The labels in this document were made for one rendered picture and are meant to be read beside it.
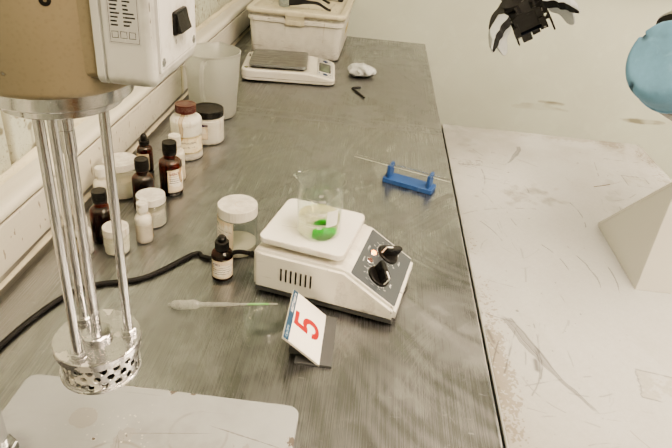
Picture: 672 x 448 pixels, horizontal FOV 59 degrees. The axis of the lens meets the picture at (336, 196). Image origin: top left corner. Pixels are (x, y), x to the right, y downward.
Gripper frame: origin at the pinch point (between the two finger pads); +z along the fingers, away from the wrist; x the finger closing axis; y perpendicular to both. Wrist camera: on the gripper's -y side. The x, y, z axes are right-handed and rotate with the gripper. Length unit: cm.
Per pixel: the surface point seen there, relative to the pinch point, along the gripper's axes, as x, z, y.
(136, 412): 49, 66, -17
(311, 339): 36, 54, -5
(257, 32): 74, -72, 3
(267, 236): 39, 41, -13
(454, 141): 24.5, -14.6, 27.0
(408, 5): 36, -106, 33
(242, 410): 40, 65, -11
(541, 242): 11.2, 25.2, 23.5
